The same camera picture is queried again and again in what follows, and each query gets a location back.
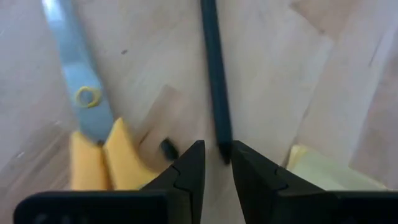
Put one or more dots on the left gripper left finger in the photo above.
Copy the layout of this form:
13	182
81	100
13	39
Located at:
189	174

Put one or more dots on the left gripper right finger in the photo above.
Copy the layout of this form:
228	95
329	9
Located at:
261	180

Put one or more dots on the yellow sticky note pad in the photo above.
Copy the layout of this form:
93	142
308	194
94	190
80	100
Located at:
326	177

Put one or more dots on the black pen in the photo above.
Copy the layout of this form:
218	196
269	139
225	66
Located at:
217	93

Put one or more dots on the small black item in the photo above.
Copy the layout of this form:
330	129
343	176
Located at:
169	150

